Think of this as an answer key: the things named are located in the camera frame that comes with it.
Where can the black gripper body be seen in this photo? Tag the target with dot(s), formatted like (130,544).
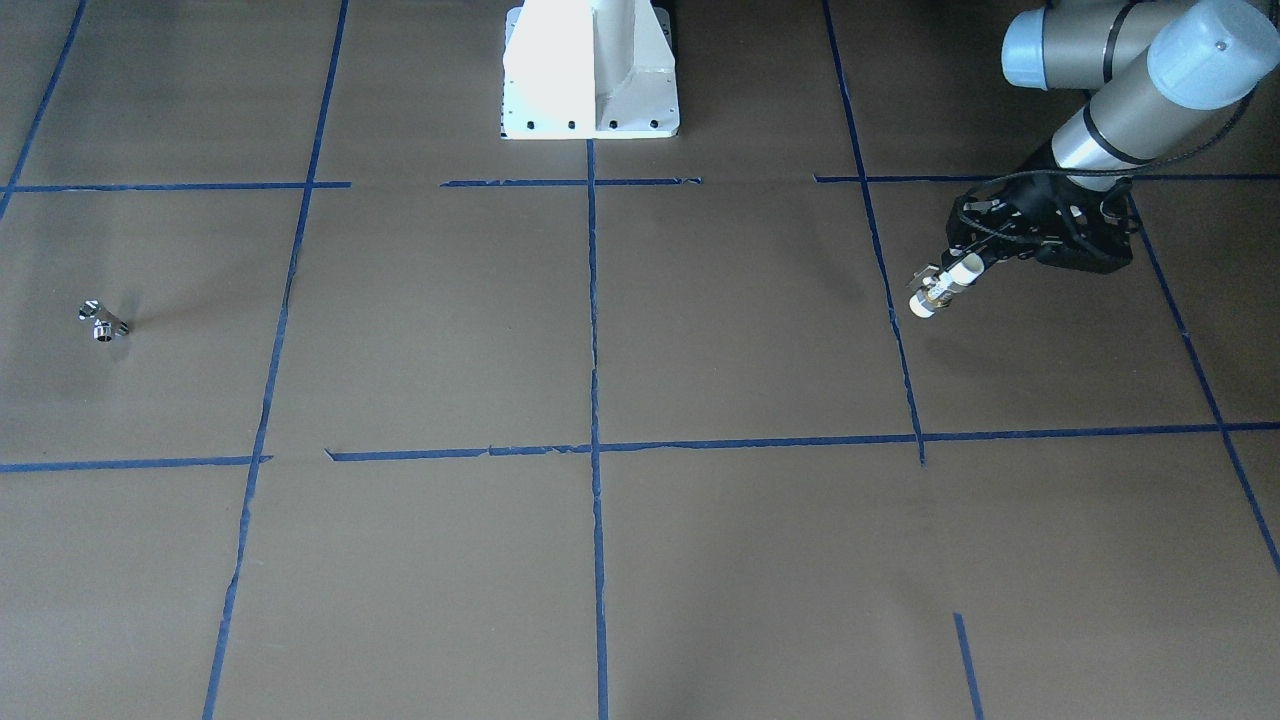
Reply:
(1027,212)

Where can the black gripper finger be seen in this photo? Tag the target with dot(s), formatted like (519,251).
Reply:
(926,276)

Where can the white PPR brass valve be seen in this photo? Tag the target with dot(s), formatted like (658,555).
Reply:
(959,273)

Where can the small metal valve handle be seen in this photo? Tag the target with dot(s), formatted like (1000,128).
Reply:
(105,326)

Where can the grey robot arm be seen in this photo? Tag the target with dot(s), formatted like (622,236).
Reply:
(1156,72)

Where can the brown paper table mat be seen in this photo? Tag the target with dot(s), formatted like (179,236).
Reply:
(417,423)

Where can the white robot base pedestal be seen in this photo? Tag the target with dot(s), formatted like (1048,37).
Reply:
(580,70)

